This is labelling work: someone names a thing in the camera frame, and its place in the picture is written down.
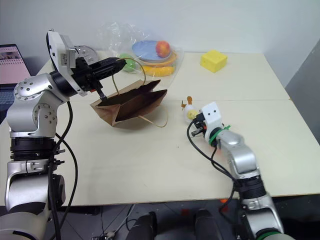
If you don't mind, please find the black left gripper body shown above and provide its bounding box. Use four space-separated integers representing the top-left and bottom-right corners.
71 56 109 101

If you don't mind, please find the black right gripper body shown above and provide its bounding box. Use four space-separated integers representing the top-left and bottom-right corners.
190 117 207 138

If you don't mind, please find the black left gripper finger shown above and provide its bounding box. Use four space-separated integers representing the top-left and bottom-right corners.
87 57 126 70
92 65 125 81

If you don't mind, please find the white yellow plush toy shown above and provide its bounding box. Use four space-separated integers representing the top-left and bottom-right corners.
181 96 201 124

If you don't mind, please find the brown paper bag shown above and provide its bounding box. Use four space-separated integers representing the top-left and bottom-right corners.
89 57 169 129

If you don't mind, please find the clear plastic bag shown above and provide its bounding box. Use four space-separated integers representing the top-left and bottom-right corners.
96 21 185 86

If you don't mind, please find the yellow cheese plush toy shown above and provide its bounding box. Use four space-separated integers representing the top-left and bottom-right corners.
199 49 229 74

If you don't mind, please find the green zip tie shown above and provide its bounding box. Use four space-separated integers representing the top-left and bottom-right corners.
208 124 232 148

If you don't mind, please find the blue plate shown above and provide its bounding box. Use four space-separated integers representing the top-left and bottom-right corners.
131 39 174 64

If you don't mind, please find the yellow banana toy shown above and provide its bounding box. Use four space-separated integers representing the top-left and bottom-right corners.
141 64 176 77

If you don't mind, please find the red apple toy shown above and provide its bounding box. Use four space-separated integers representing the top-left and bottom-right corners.
155 40 172 59

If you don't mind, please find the orange bowl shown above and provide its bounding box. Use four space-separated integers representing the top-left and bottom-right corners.
139 49 179 69

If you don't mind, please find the open laptop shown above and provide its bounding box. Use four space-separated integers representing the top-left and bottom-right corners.
0 44 32 119

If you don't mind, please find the dark rounded shape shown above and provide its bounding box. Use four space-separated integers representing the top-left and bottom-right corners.
127 211 159 240
193 208 223 240

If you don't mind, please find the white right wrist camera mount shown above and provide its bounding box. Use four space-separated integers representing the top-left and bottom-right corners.
201 101 225 141

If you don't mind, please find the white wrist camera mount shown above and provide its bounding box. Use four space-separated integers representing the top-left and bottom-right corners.
201 101 225 141
46 29 85 98

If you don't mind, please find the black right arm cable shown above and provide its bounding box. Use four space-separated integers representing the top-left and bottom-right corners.
186 119 244 213

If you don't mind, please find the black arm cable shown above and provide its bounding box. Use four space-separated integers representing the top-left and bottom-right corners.
186 119 244 213
48 99 79 240

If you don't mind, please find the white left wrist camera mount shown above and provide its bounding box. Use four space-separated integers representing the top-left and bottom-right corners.
46 29 85 98

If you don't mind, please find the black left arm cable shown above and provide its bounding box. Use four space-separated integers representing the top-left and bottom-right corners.
48 99 79 240

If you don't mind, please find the white floor cable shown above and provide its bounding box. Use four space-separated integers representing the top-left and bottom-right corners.
99 204 136 240

